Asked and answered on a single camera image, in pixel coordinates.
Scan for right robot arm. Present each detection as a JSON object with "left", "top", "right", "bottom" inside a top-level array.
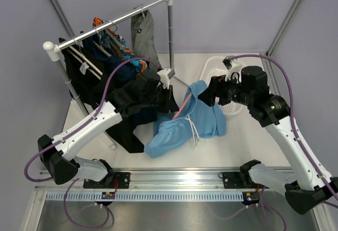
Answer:
[{"left": 198, "top": 66, "right": 337, "bottom": 215}]

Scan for silver clothes rack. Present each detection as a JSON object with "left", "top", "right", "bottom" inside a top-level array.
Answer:
[{"left": 42, "top": 0, "right": 196, "bottom": 150}]

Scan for wooden hanger with patterned shorts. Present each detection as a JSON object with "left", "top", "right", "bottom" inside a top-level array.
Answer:
[{"left": 97, "top": 28, "right": 128, "bottom": 59}]

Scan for white slotted cable duct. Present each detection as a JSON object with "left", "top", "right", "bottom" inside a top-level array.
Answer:
[{"left": 46, "top": 190, "right": 244, "bottom": 202}]

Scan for grey knit shorts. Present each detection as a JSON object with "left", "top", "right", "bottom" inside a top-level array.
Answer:
[{"left": 130, "top": 10, "right": 162, "bottom": 71}]

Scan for patterned navy orange shorts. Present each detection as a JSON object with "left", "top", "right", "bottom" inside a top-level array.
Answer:
[{"left": 91, "top": 27, "right": 149, "bottom": 77}]

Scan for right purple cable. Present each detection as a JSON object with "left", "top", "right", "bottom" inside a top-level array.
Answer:
[{"left": 211, "top": 53, "right": 338, "bottom": 229}]

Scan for light blue shorts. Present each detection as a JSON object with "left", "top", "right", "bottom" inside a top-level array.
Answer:
[{"left": 144, "top": 80, "right": 227, "bottom": 158}]

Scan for navy blue garment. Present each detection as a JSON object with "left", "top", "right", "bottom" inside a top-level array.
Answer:
[{"left": 105, "top": 55, "right": 158, "bottom": 128}]

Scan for white perforated basket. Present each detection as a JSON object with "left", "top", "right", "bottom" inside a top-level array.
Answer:
[{"left": 198, "top": 56, "right": 244, "bottom": 117}]

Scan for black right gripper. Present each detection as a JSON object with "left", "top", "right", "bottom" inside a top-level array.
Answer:
[{"left": 198, "top": 72, "right": 254, "bottom": 107}]

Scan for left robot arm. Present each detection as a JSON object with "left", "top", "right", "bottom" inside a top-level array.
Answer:
[{"left": 37, "top": 68, "right": 179, "bottom": 188}]

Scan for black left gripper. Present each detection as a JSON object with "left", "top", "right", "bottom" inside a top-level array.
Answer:
[{"left": 141, "top": 84, "right": 179, "bottom": 114}]

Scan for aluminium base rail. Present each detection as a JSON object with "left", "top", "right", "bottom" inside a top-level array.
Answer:
[{"left": 34, "top": 169, "right": 322, "bottom": 192}]

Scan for pink clothes hanger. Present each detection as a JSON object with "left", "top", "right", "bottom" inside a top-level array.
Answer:
[{"left": 172, "top": 92, "right": 192, "bottom": 120}]

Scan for black garment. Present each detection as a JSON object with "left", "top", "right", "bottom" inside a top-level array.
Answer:
[{"left": 58, "top": 37, "right": 145, "bottom": 154}]

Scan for wooden hanger with black garment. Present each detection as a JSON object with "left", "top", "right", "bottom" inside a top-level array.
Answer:
[{"left": 62, "top": 47, "right": 105, "bottom": 81}]

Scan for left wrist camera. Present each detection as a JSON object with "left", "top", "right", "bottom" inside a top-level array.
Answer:
[{"left": 157, "top": 68, "right": 175, "bottom": 89}]

